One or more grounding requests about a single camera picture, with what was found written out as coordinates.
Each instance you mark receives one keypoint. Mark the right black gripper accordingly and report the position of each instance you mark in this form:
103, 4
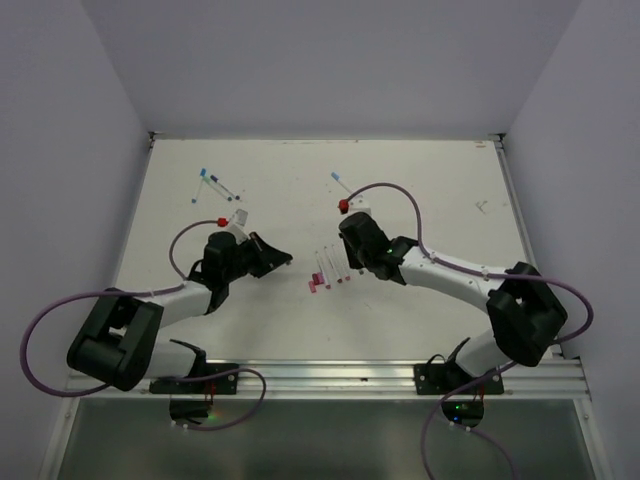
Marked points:
351, 259

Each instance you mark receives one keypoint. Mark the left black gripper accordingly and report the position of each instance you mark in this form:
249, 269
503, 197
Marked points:
267, 258

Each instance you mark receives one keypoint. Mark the brown capped marker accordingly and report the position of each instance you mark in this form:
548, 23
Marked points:
335, 271

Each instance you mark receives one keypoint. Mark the pink capped marker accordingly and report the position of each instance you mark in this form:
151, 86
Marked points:
343, 269

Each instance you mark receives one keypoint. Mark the purple capped marker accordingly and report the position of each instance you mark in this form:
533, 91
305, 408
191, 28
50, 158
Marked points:
323, 271

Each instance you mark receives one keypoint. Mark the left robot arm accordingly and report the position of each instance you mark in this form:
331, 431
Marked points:
118, 342

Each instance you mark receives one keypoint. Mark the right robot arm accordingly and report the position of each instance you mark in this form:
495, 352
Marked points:
525, 315

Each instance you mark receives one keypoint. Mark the light blue capped marker right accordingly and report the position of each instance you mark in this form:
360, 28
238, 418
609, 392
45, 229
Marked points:
342, 183

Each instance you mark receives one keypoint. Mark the dark blue capped marker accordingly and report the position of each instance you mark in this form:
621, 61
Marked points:
225, 187

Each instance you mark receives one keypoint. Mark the thin light blue marker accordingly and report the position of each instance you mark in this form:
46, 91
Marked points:
198, 190

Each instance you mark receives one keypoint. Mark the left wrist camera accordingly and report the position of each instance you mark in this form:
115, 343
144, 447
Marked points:
236, 226

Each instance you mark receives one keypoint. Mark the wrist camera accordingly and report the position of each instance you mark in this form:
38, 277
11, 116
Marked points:
236, 226
357, 204

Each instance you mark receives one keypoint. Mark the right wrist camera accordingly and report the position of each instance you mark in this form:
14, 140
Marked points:
357, 204

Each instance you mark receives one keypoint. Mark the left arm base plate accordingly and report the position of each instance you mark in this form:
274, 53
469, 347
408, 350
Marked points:
208, 379

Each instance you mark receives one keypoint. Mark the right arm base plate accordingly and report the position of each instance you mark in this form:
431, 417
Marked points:
441, 378

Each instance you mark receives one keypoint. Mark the aluminium rail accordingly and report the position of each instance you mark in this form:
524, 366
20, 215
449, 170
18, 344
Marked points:
552, 379

